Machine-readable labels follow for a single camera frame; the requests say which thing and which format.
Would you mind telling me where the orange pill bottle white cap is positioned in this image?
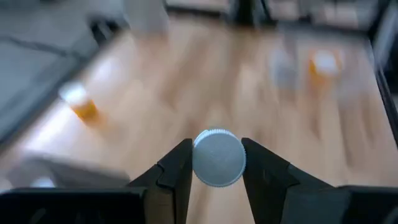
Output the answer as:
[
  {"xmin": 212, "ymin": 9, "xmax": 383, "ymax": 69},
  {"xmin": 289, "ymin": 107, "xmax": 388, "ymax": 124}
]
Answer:
[
  {"xmin": 307, "ymin": 49, "xmax": 341, "ymax": 91},
  {"xmin": 58, "ymin": 81, "xmax": 101, "ymax": 124}
]

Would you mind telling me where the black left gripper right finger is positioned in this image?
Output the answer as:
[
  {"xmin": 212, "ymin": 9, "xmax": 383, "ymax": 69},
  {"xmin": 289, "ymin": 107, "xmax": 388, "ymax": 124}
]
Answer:
[{"xmin": 241, "ymin": 138, "xmax": 336, "ymax": 224}]

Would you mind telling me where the white translucent pill bottle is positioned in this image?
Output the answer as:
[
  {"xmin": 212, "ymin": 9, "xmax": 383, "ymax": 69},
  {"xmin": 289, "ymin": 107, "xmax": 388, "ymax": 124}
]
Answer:
[{"xmin": 269, "ymin": 46, "xmax": 299, "ymax": 91}]

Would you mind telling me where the small white-capped pill bottle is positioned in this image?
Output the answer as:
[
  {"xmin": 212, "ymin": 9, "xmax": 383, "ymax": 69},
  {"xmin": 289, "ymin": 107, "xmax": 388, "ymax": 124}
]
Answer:
[{"xmin": 192, "ymin": 128, "xmax": 247, "ymax": 188}]

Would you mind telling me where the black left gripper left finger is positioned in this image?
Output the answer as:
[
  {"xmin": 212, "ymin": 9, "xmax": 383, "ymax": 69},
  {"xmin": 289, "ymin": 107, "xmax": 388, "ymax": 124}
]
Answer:
[{"xmin": 127, "ymin": 139, "xmax": 194, "ymax": 224}]

